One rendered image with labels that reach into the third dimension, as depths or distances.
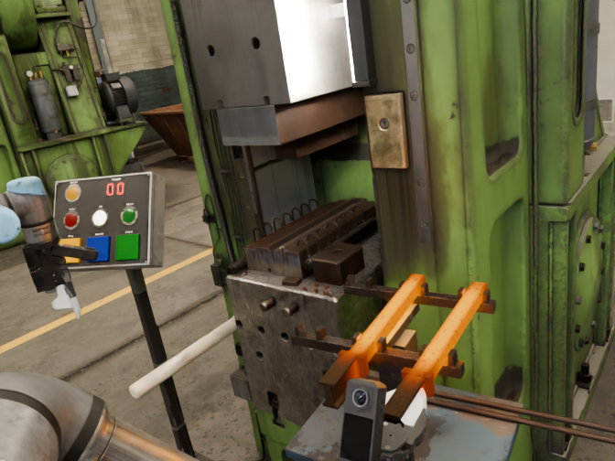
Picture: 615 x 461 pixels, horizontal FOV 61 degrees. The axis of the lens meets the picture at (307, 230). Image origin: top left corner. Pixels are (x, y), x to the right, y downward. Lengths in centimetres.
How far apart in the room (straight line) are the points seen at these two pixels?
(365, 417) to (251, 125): 84
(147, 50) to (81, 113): 455
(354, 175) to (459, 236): 60
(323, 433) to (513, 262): 81
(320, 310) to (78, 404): 79
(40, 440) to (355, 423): 35
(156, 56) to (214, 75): 929
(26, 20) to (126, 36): 445
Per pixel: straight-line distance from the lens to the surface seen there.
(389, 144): 125
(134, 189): 166
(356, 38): 123
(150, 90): 1050
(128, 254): 162
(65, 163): 606
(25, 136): 594
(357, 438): 68
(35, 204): 138
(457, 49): 117
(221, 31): 134
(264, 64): 126
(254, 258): 147
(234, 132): 137
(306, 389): 150
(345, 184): 180
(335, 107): 146
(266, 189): 163
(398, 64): 123
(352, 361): 84
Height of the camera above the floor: 149
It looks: 19 degrees down
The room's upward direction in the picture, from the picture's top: 9 degrees counter-clockwise
